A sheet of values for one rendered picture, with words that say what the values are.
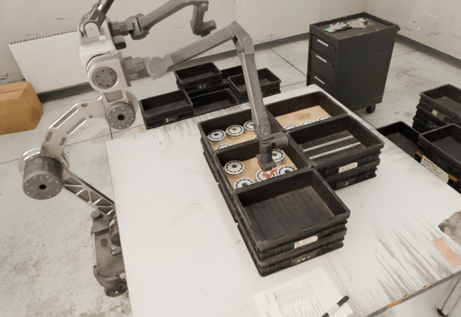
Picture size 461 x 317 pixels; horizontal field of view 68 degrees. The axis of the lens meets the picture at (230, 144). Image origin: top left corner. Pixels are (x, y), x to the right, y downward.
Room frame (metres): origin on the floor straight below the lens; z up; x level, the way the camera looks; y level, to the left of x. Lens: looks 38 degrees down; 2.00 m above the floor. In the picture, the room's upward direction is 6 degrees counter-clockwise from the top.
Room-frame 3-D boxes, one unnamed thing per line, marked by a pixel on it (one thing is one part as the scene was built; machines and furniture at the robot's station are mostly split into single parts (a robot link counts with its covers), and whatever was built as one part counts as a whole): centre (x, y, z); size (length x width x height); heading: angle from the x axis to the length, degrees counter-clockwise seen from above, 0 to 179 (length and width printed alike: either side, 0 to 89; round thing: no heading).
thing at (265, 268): (0.96, -0.22, 0.76); 0.40 x 0.30 x 0.12; 106
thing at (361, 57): (2.96, -1.18, 0.45); 0.60 x 0.45 x 0.90; 108
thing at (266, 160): (1.20, -0.16, 0.98); 0.10 x 0.07 x 0.07; 15
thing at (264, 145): (1.20, -0.16, 1.04); 0.07 x 0.06 x 0.07; 107
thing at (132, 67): (1.27, 0.35, 1.45); 0.09 x 0.08 x 0.12; 18
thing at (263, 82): (2.73, -0.26, 0.37); 0.40 x 0.30 x 0.45; 108
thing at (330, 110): (1.64, -0.44, 0.87); 0.40 x 0.30 x 0.11; 106
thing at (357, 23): (3.05, -1.28, 0.88); 0.29 x 0.22 x 0.03; 108
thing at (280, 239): (0.96, -0.22, 0.92); 0.40 x 0.30 x 0.02; 106
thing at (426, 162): (1.54, -1.27, 0.41); 0.31 x 0.02 x 0.16; 17
